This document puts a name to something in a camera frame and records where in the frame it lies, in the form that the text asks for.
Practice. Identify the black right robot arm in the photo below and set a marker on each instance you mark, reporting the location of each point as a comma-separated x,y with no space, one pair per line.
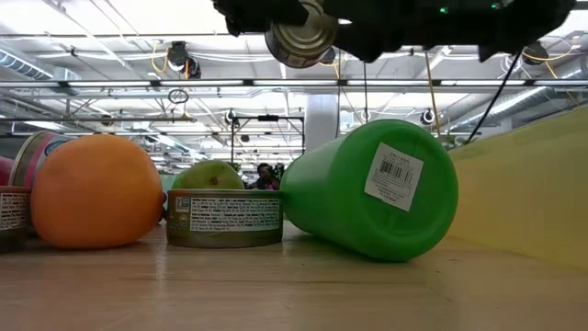
528,23

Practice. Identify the person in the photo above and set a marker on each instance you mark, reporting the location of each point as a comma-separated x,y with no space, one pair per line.
264,177

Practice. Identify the white round lid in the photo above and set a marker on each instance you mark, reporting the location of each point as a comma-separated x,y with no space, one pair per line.
224,218

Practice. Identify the green brown toy pear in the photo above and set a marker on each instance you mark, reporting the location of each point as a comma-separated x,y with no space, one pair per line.
209,174

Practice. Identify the black metal stand frame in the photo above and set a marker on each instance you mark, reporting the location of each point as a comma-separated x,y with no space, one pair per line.
268,118

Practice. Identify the silver tin can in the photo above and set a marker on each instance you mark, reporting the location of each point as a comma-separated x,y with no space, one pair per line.
303,39

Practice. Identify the orange toy fruit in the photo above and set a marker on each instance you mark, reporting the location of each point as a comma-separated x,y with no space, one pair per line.
96,190

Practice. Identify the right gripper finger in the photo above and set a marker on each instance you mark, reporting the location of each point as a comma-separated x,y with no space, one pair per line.
252,11
367,32

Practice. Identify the green plastic bottle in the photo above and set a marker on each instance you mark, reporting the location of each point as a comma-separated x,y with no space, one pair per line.
349,197

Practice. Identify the pink labelled tin can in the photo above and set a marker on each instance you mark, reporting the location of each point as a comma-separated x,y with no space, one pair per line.
30,156

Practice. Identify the yellow plastic bin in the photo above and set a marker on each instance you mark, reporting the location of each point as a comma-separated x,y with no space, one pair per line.
528,184

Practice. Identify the white building column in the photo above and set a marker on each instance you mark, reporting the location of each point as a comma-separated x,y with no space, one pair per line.
321,122

